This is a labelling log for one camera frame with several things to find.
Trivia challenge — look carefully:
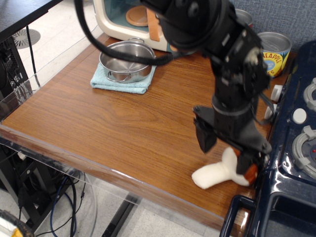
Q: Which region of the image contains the light blue folded cloth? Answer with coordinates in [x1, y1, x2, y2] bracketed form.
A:
[90, 63, 156, 94]

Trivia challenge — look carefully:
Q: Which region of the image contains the dark blue toy stove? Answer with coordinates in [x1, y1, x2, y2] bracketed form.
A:
[220, 41, 316, 237]

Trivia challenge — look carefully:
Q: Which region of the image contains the black table leg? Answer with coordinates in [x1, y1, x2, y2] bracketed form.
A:
[102, 195, 138, 237]

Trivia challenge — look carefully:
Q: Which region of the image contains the black cable under table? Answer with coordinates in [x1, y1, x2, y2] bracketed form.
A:
[36, 172, 87, 237]

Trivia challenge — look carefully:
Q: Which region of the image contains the stainless steel pot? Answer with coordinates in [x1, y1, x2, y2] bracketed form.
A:
[99, 38, 156, 83]

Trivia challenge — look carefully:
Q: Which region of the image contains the blue cable under table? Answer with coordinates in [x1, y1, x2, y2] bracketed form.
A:
[50, 176, 77, 237]

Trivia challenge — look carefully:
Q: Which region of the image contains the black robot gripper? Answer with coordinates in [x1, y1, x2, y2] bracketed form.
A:
[193, 97, 272, 183]

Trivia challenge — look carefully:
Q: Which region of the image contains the tomato sauce can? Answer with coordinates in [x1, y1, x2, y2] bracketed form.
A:
[235, 9, 254, 28]

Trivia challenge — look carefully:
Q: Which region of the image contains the white stove knob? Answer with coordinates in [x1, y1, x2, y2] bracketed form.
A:
[264, 104, 277, 120]
[271, 84, 283, 102]

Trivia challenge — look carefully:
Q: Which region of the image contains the plush mushroom toy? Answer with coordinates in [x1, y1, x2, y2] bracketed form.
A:
[192, 147, 258, 190]

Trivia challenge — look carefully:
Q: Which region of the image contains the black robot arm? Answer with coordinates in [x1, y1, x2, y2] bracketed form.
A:
[143, 0, 272, 185]

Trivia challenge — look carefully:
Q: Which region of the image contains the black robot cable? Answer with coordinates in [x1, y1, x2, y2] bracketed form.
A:
[74, 0, 188, 67]

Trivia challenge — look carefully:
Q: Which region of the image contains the toy microwave oven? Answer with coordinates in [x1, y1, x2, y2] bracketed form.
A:
[93, 0, 177, 52]

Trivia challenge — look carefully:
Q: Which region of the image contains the pineapple slices can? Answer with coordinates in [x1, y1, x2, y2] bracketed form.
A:
[258, 32, 292, 78]

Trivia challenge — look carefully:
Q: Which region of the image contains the black side desk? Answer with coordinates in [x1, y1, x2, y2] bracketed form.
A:
[0, 0, 62, 99]

